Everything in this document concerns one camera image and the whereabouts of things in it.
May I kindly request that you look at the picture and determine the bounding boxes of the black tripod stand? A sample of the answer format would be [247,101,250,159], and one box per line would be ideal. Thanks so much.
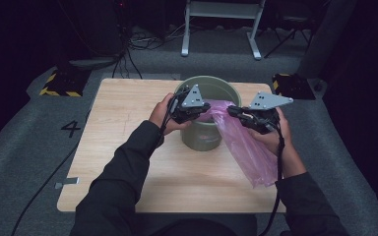
[263,16,313,60]

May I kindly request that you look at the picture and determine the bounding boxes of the grey metal table bracket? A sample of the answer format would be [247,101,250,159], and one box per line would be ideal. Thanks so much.
[54,176,81,190]

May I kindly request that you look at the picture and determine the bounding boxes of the person's lap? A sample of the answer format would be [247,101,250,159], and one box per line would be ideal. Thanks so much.
[151,218,244,236]

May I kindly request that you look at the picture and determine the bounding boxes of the person's right hand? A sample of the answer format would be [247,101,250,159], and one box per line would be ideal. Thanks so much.
[247,108,293,157]

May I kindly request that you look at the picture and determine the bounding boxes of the hand-held gripper cable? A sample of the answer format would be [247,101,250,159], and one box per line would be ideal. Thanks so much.
[158,97,178,148]
[257,122,286,236]

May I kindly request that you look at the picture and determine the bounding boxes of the pink plastic bag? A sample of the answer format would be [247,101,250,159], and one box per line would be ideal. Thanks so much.
[196,99,280,189]

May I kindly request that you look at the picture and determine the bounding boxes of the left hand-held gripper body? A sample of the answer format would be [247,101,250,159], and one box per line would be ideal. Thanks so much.
[167,84,205,125]

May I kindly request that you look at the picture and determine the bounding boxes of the left hand-held gripper cable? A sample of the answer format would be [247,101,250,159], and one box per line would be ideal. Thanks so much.
[158,97,178,148]

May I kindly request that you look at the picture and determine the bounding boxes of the bundle of floor cables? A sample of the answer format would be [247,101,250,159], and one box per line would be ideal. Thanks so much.
[111,23,195,80]

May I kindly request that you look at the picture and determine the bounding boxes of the grey curtain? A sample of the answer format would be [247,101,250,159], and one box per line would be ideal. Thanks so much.
[296,0,358,80]

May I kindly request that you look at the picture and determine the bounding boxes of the grey stand base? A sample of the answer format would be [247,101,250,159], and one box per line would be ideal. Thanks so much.
[68,57,121,71]

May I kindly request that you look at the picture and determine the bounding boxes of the black yellow striped floor plate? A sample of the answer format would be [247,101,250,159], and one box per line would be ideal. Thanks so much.
[38,68,92,98]
[272,73,317,101]

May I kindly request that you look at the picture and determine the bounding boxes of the right hand-held gripper cable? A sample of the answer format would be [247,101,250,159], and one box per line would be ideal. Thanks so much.
[257,122,286,236]

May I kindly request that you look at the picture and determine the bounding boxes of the long black floor cable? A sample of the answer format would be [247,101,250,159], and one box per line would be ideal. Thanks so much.
[10,109,93,236]

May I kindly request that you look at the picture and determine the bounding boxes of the person's left hand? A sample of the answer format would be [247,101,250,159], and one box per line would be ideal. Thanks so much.
[148,92,193,136]

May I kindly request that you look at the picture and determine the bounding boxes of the green plastic bucket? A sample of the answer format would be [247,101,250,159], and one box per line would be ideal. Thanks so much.
[174,75,243,152]

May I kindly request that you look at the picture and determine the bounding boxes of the black equipment cabinet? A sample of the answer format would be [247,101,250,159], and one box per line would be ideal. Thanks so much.
[57,0,132,72]

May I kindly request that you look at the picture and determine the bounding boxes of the white desk frame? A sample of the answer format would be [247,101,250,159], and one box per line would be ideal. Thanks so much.
[180,0,267,61]

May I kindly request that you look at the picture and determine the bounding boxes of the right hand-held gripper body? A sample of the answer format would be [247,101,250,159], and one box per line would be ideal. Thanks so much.
[242,91,294,135]

